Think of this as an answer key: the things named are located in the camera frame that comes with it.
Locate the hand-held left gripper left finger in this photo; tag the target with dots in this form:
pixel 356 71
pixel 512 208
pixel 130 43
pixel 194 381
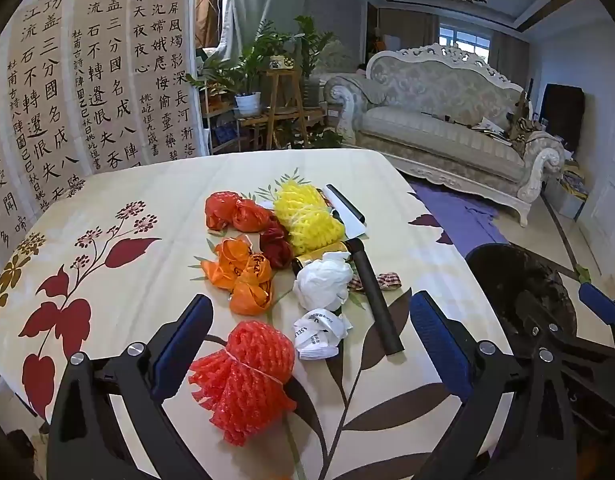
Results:
pixel 182 340

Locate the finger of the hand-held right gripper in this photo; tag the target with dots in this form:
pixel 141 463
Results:
pixel 600 305
pixel 562 337

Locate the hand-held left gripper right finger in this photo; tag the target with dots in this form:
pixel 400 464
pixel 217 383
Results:
pixel 440 345

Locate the red foam fruit net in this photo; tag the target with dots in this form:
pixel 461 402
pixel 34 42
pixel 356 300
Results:
pixel 247 375

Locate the checked fabric scrap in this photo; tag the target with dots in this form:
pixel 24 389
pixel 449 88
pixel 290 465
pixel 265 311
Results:
pixel 387 280

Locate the black bag lined bin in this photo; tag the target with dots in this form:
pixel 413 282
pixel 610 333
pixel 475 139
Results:
pixel 497 280

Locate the white paper label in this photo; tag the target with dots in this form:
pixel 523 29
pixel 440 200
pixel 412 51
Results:
pixel 317 337

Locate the dark red plastic bag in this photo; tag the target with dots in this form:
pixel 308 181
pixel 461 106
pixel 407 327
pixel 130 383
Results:
pixel 277 247

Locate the small yellow label bottle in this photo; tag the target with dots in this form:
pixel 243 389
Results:
pixel 315 259

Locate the white box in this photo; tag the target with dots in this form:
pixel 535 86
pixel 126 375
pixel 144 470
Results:
pixel 350 212

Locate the yellow foam fruit net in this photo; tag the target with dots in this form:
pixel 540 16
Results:
pixel 307 220

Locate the green slipper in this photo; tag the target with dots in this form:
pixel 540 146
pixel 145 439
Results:
pixel 583 274

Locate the floral cream tablecloth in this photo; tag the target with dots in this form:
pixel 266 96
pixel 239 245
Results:
pixel 137 285

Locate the white panelled door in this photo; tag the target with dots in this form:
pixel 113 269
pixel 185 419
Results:
pixel 607 200

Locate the storage box with clutter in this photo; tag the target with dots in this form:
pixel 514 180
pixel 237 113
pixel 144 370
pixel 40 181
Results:
pixel 567 195

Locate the purple floor cloth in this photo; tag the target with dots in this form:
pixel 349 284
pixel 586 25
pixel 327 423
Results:
pixel 462 220

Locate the black covered television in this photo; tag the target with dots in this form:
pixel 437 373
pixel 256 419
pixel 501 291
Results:
pixel 565 115

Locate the brown patterned bag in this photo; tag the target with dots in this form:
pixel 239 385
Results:
pixel 522 120

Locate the loose papers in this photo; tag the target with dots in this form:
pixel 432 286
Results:
pixel 490 126

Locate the ornate white grey sofa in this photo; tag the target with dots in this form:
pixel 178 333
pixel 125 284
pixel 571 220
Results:
pixel 437 130

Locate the small bushy green plant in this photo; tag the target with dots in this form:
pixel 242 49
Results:
pixel 322 139

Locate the potted plant white pot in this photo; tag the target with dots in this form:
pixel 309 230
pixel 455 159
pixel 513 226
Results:
pixel 248 104

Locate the calligraphy paper scroll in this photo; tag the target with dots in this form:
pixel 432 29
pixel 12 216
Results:
pixel 0 160
pixel 42 110
pixel 105 85
pixel 157 60

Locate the beige window curtain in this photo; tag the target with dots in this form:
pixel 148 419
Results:
pixel 407 30
pixel 510 57

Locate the wooden plant stand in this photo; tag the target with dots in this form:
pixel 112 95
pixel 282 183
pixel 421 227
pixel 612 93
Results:
pixel 282 71

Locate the small ornament on stand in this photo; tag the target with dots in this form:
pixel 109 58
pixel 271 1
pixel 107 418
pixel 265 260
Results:
pixel 280 62

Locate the window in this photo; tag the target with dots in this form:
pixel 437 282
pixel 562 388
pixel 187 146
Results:
pixel 465 40

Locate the ornate grey armchair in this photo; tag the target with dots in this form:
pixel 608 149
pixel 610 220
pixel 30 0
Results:
pixel 340 55

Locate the tall green leafy plant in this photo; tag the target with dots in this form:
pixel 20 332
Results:
pixel 312 42

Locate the brown hanging cloth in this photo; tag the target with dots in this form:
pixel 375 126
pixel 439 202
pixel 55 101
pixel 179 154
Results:
pixel 205 10

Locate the grey green curtain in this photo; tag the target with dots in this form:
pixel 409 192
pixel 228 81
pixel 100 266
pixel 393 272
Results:
pixel 257 0

